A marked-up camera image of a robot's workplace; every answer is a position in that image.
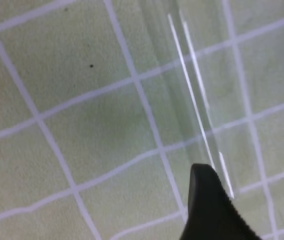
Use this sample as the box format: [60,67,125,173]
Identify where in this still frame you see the clear glass test tube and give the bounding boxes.
[144,0,247,201]

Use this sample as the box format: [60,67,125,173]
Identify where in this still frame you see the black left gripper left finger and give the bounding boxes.
[180,163,260,240]

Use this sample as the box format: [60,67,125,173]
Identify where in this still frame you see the green checkered tablecloth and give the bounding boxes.
[0,0,284,240]

